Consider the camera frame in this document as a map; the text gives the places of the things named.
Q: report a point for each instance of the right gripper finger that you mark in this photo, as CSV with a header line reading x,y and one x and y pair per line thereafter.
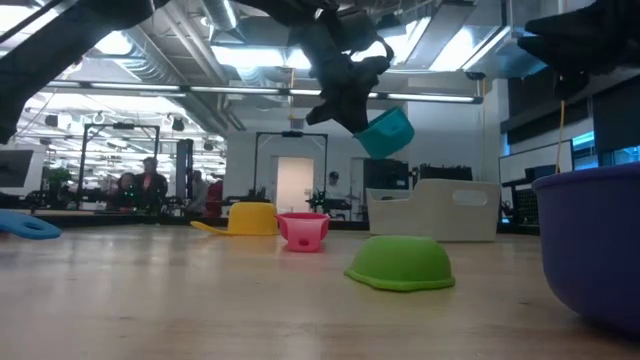
x,y
565,22
560,50

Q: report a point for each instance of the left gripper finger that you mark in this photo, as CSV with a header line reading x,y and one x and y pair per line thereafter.
x,y
356,116
325,112

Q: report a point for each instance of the teal measuring cup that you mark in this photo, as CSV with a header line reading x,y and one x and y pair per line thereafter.
x,y
387,135

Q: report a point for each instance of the pink measuring cup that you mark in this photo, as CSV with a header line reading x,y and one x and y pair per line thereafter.
x,y
302,232

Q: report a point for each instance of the yellow measuring cup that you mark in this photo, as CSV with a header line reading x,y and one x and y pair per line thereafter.
x,y
250,220

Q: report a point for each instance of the purple measuring cup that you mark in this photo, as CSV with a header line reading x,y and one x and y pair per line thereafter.
x,y
595,240

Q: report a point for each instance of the blue measuring cup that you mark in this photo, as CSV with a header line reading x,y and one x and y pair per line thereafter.
x,y
30,227

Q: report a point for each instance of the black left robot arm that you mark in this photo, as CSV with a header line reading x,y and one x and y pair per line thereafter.
x,y
50,50

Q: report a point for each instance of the white plastic basket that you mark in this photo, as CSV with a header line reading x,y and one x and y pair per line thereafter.
x,y
430,215

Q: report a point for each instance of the green measuring cup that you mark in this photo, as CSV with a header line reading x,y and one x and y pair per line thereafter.
x,y
400,262

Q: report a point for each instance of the black screen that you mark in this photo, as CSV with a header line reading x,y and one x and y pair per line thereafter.
x,y
385,174

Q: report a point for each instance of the person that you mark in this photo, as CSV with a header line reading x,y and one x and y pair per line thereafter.
x,y
199,192
150,185
332,184
125,192

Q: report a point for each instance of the black equipment case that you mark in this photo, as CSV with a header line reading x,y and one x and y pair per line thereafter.
x,y
445,172

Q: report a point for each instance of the red chair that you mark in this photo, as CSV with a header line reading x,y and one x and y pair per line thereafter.
x,y
215,197

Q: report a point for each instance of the long LED light bar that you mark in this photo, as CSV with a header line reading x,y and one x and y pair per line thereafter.
x,y
150,87

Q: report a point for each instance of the green potted plant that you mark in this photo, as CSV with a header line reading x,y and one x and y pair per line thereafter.
x,y
60,180

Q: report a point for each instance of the computer monitor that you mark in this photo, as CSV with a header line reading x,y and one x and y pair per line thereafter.
x,y
15,170

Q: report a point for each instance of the black gantry frame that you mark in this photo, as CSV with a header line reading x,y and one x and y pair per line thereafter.
x,y
256,165
82,160

